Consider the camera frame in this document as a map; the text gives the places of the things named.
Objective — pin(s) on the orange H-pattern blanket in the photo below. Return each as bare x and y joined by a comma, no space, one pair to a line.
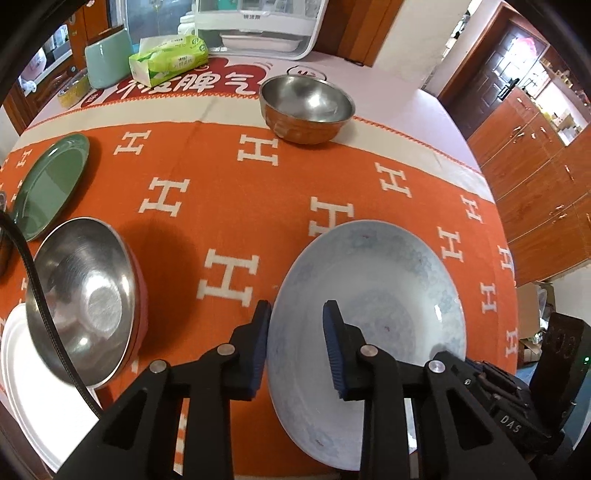
215,209

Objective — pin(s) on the plain white plate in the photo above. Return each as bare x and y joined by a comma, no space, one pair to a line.
51,414

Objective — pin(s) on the pink printed tablecloth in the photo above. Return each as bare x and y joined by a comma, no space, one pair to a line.
379,96

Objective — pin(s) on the yellow tin can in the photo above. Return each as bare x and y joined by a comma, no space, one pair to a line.
74,90

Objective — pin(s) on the dark brown door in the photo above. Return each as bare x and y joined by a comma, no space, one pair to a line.
501,58

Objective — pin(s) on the mint green canister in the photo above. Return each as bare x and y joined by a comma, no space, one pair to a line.
107,57

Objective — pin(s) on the green plate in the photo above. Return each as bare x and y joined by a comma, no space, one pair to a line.
49,184

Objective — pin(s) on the green tissue pack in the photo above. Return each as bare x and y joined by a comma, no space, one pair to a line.
162,58

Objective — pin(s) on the large steel bowl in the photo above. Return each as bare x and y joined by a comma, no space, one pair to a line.
96,296

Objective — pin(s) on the white dish rack box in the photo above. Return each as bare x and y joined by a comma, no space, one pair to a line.
281,29

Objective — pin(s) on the small copper steel bowl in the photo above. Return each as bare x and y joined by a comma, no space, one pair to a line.
304,110

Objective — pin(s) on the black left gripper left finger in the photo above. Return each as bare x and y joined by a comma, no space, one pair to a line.
173,422

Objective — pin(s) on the blue patterned white plate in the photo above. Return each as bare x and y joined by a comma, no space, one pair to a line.
390,284

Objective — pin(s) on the wooden cabinet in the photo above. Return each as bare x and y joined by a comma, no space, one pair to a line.
541,187

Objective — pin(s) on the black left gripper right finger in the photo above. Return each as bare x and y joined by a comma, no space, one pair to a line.
419,422

